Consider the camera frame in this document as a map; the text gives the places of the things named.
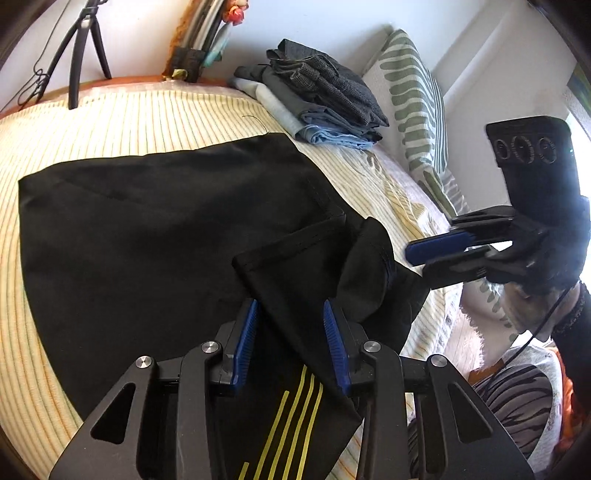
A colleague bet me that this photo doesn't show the dark grey folded pants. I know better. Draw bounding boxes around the dark grey folded pants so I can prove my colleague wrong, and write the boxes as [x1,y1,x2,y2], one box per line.
[265,39,391,130]

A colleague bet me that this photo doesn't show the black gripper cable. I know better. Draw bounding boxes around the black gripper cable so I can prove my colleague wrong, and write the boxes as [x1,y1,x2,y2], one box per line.
[480,277,580,384]

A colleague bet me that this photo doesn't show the person's right forearm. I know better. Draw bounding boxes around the person's right forearm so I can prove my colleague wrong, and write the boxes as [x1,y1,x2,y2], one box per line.
[551,279,591,370]

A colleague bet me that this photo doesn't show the wooden stand with ornaments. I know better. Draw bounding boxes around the wooden stand with ornaments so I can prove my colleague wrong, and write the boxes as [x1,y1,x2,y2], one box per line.
[161,0,250,84]

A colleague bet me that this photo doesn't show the person's grey striped clothing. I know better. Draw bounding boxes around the person's grey striped clothing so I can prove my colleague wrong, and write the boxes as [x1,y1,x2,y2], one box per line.
[406,346,591,480]

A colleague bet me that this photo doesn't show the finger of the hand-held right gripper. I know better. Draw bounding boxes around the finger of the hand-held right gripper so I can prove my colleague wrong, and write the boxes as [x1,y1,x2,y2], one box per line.
[422,246,537,291]
[405,205,525,267]

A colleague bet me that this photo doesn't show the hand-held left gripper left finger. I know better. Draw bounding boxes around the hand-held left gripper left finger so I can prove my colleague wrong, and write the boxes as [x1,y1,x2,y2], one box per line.
[48,298,259,480]

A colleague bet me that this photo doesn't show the green patterned pillow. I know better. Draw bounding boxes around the green patterned pillow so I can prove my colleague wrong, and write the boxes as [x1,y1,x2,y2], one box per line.
[362,28,462,217]

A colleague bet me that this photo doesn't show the yellow striped bed cover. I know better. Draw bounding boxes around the yellow striped bed cover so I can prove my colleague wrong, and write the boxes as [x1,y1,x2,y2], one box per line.
[0,78,467,480]

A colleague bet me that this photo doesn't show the light grey folded cloth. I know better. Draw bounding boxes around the light grey folded cloth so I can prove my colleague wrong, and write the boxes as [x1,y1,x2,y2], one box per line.
[228,76,305,137]

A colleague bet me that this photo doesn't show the thin black cable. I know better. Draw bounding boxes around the thin black cable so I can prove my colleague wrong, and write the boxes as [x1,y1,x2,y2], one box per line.
[0,0,72,116]

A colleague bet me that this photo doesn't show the black tripod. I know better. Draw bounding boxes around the black tripod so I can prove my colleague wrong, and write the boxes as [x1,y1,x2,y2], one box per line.
[46,0,114,110]

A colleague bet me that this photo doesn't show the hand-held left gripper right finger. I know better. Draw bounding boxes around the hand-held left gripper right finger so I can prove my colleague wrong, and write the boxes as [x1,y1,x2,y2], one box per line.
[323,299,536,480]

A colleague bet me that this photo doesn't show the white green patterned blanket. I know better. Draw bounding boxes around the white green patterned blanket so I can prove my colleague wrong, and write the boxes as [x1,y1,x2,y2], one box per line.
[455,277,527,370]

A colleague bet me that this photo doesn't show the blue folded jeans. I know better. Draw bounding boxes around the blue folded jeans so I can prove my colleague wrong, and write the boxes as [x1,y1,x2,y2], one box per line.
[295,122,384,151]

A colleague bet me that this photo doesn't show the black pants with yellow stripes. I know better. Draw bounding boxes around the black pants with yellow stripes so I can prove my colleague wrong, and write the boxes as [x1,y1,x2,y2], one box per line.
[18,132,432,480]

